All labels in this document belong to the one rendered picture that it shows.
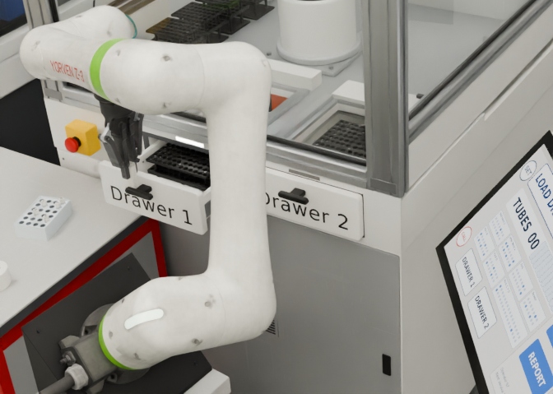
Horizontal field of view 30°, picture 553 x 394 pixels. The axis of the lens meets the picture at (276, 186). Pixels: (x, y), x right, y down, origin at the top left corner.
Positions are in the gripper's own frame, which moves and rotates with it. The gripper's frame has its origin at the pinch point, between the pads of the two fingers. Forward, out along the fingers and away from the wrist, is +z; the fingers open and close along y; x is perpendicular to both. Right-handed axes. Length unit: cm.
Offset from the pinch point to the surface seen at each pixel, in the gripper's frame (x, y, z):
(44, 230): -19.5, 11.3, 14.2
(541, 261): 98, 10, -17
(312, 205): 37.5, -15.8, 5.8
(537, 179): 91, -6, -22
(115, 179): -6.5, -1.5, 3.8
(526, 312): 99, 18, -13
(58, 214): -20.9, 4.8, 14.0
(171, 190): 10.3, -1.5, 1.7
